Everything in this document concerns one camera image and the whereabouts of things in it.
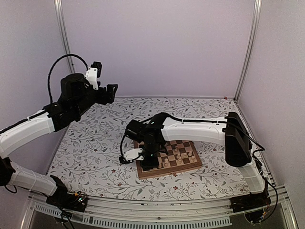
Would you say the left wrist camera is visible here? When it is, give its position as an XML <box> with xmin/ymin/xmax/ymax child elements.
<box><xmin>85</xmin><ymin>62</ymin><xmax>102</xmax><ymax>91</ymax></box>

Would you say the left aluminium frame post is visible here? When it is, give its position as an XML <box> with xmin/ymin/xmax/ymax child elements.
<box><xmin>54</xmin><ymin>0</ymin><xmax>76</xmax><ymax>74</ymax></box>

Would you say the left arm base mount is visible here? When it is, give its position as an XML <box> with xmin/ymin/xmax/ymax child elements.
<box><xmin>46</xmin><ymin>190</ymin><xmax>88</xmax><ymax>212</ymax></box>

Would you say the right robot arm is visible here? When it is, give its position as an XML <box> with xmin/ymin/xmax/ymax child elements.
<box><xmin>119</xmin><ymin>112</ymin><xmax>269</xmax><ymax>208</ymax></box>

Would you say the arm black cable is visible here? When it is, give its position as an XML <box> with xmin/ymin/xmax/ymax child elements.
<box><xmin>47</xmin><ymin>53</ymin><xmax>89</xmax><ymax>103</ymax></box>
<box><xmin>120</xmin><ymin>133</ymin><xmax>129</xmax><ymax>158</ymax></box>

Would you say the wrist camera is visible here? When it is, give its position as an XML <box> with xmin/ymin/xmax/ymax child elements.
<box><xmin>85</xmin><ymin>62</ymin><xmax>102</xmax><ymax>91</ymax></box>
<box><xmin>119</xmin><ymin>148</ymin><xmax>144</xmax><ymax>164</ymax></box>

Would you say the front aluminium rail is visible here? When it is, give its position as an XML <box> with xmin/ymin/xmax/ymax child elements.
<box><xmin>20</xmin><ymin>185</ymin><xmax>300</xmax><ymax>229</ymax></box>

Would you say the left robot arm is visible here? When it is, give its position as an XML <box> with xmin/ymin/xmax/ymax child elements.
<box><xmin>0</xmin><ymin>68</ymin><xmax>118</xmax><ymax>207</ymax></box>

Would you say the wooden chess board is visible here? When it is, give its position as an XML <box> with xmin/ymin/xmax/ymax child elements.
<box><xmin>136</xmin><ymin>140</ymin><xmax>202</xmax><ymax>179</ymax></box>

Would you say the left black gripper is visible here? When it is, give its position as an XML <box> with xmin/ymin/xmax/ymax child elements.
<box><xmin>73</xmin><ymin>83</ymin><xmax>118</xmax><ymax>116</ymax></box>

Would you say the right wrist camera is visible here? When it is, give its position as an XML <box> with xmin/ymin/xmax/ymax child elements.
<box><xmin>119</xmin><ymin>148</ymin><xmax>144</xmax><ymax>164</ymax></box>

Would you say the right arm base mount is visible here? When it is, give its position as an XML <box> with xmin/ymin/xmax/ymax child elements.
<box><xmin>230</xmin><ymin>190</ymin><xmax>271</xmax><ymax>213</ymax></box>

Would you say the right aluminium frame post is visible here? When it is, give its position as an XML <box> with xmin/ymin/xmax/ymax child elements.
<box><xmin>234</xmin><ymin>0</ymin><xmax>262</xmax><ymax>103</ymax></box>

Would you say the aluminium frame post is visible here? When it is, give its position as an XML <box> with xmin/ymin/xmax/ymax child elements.
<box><xmin>234</xmin><ymin>0</ymin><xmax>262</xmax><ymax>103</ymax></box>
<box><xmin>54</xmin><ymin>0</ymin><xmax>76</xmax><ymax>74</ymax></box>

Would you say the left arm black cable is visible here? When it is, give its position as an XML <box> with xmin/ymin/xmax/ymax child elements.
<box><xmin>47</xmin><ymin>53</ymin><xmax>89</xmax><ymax>103</ymax></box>

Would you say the floral patterned table mat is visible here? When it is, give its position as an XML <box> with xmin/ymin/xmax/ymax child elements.
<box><xmin>48</xmin><ymin>98</ymin><xmax>269</xmax><ymax>201</ymax></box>

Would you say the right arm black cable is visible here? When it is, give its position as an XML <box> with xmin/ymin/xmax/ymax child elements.
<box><xmin>120</xmin><ymin>133</ymin><xmax>129</xmax><ymax>158</ymax></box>

